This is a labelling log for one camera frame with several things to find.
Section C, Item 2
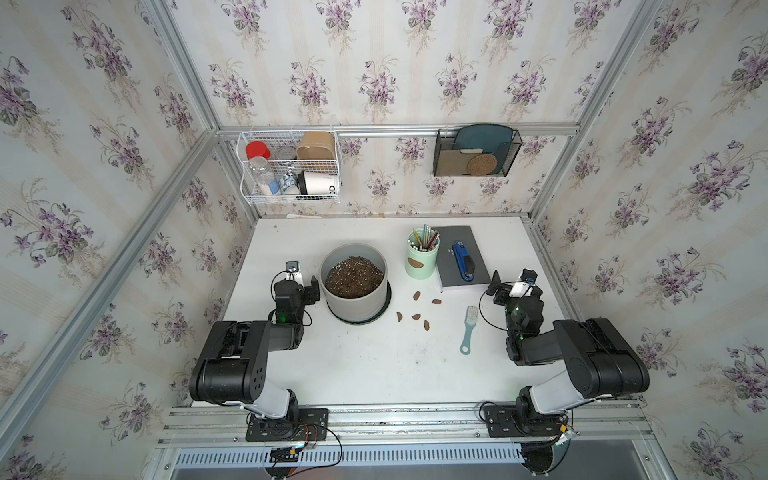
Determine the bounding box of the white ceramic pot with soil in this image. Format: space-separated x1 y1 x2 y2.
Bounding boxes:
320 243 388 320

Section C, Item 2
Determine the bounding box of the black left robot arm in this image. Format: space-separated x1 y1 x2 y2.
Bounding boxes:
188 277 320 422

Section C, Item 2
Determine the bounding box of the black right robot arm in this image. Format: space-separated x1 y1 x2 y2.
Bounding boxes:
485 269 650 417

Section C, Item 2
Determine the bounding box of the black pot saucer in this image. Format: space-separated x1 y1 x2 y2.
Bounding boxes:
327 281 392 326

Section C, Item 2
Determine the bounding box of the grey notebook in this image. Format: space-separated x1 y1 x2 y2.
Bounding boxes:
436 225 491 293

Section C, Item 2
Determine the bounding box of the green pencil cup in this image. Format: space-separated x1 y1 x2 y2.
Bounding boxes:
405 224 440 280

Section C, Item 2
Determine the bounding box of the white cylindrical speaker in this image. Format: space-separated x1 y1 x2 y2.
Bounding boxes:
297 171 340 196

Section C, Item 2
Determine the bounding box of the round cork coaster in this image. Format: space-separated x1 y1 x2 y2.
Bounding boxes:
466 154 498 177

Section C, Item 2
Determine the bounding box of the clear plastic bottle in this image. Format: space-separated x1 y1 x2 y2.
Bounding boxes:
248 156 281 196

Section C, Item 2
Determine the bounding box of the brown cardboard cup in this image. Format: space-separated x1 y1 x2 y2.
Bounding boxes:
296 131 336 160

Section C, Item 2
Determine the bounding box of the teal plate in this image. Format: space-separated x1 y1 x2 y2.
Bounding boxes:
453 123 515 176

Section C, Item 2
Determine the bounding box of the small circuit board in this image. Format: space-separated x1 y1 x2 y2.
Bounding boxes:
268 447 302 465

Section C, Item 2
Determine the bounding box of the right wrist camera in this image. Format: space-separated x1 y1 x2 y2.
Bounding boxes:
510 268 540 298

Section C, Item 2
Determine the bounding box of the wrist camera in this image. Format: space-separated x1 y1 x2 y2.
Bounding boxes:
285 260 303 285
510 268 540 298

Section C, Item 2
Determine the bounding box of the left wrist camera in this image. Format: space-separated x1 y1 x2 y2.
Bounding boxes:
285 260 303 285

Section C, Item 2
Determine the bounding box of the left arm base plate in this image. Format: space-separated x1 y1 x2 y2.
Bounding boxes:
245 407 329 444

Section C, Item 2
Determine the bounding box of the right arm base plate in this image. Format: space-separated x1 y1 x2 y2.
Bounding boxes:
478 402 569 438

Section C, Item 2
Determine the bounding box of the white wire basket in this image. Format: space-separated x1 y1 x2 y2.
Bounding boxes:
235 129 342 205

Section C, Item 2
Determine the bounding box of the black mesh wall organizer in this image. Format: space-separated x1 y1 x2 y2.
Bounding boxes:
432 127 522 178

